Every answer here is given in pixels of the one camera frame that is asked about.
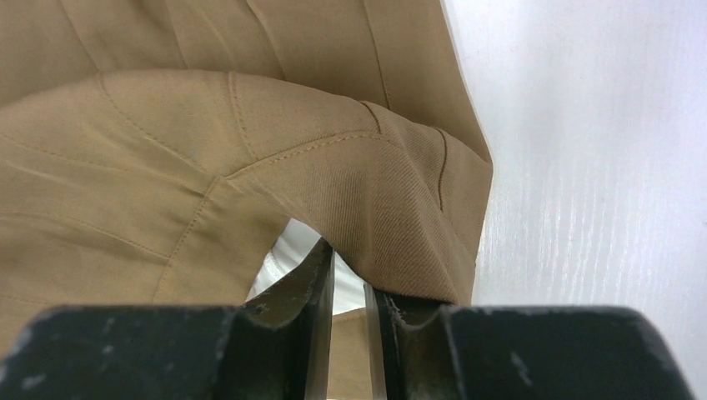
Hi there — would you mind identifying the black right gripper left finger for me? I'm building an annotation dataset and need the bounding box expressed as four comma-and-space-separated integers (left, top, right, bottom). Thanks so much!
1, 240, 334, 399

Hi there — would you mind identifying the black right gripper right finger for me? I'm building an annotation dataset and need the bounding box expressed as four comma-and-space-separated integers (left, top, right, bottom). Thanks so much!
365, 287, 694, 399

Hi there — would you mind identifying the tan brown pleated skirt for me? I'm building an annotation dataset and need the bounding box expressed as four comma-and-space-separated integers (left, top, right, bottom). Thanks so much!
0, 0, 494, 400

